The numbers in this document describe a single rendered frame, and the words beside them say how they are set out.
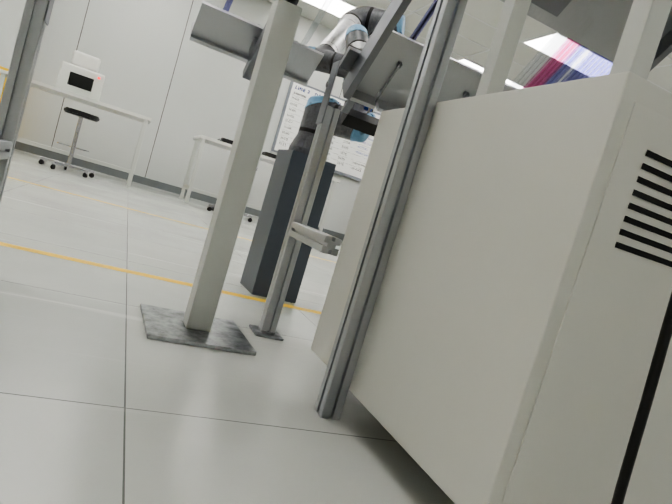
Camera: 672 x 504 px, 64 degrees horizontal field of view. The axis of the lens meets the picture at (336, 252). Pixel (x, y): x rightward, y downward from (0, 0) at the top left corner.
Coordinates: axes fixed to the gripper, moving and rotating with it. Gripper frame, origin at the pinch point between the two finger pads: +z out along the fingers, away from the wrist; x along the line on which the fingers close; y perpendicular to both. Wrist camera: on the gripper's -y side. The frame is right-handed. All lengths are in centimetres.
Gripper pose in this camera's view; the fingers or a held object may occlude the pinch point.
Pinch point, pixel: (367, 94)
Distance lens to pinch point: 163.1
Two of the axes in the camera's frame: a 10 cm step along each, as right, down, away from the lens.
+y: -4.5, 5.5, 7.0
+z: 0.4, 8.0, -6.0
